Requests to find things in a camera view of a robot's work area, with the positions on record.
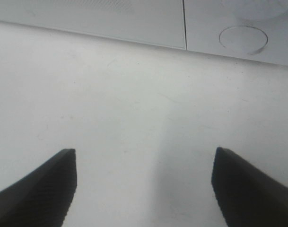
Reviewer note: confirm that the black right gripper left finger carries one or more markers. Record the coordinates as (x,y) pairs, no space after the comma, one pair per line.
(43,197)

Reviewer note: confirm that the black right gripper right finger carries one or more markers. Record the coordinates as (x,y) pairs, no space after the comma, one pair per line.
(246,196)

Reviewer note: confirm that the round white door release button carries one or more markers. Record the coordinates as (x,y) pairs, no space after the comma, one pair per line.
(243,39)

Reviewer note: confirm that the white microwave door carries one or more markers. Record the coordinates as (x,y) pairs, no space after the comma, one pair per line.
(155,22)

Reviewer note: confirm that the white microwave oven body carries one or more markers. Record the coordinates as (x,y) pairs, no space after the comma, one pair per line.
(204,20)

